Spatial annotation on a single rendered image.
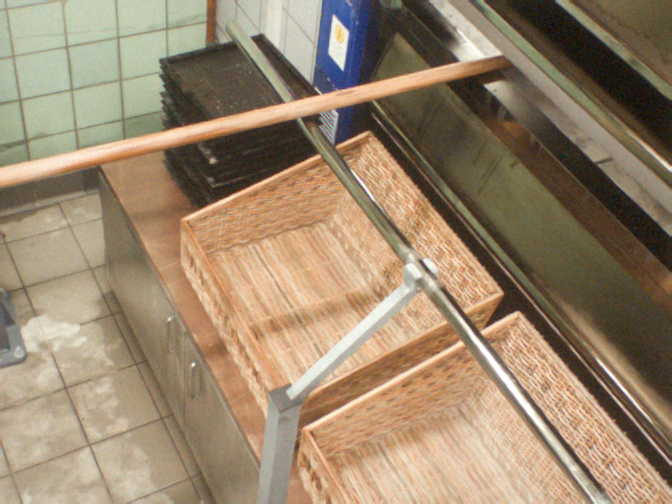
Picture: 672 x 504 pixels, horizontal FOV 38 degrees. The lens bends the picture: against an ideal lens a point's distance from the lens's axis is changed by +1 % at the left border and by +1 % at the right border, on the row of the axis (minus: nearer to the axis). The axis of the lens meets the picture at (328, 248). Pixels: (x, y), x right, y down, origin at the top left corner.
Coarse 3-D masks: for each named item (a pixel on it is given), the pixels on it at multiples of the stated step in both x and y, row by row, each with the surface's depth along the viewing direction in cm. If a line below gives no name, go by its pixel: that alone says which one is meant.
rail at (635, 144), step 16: (480, 0) 154; (496, 16) 152; (512, 32) 149; (528, 48) 147; (544, 64) 144; (560, 64) 144; (560, 80) 142; (576, 80) 141; (576, 96) 140; (592, 96) 139; (592, 112) 138; (608, 112) 136; (608, 128) 136; (624, 128) 134; (624, 144) 134; (640, 144) 132; (640, 160) 132; (656, 160) 130; (656, 176) 130
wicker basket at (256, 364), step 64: (256, 192) 218; (320, 192) 229; (192, 256) 213; (256, 256) 227; (320, 256) 229; (384, 256) 221; (448, 256) 203; (256, 320) 213; (320, 320) 215; (256, 384) 196; (320, 384) 203
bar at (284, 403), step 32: (256, 64) 182; (288, 96) 175; (320, 128) 170; (352, 192) 160; (384, 224) 154; (416, 256) 150; (416, 288) 149; (384, 320) 152; (448, 320) 143; (352, 352) 154; (480, 352) 138; (288, 384) 157; (512, 384) 134; (288, 416) 156; (544, 416) 131; (288, 448) 164; (544, 448) 130; (288, 480) 172; (576, 480) 125
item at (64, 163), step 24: (432, 72) 179; (456, 72) 181; (480, 72) 184; (336, 96) 171; (360, 96) 173; (384, 96) 176; (216, 120) 163; (240, 120) 164; (264, 120) 166; (288, 120) 169; (120, 144) 156; (144, 144) 158; (168, 144) 159; (0, 168) 149; (24, 168) 150; (48, 168) 152; (72, 168) 153
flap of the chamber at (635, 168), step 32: (448, 0) 160; (512, 0) 163; (544, 0) 167; (544, 32) 156; (576, 32) 160; (576, 64) 151; (608, 64) 154; (608, 96) 145; (640, 96) 148; (640, 128) 140
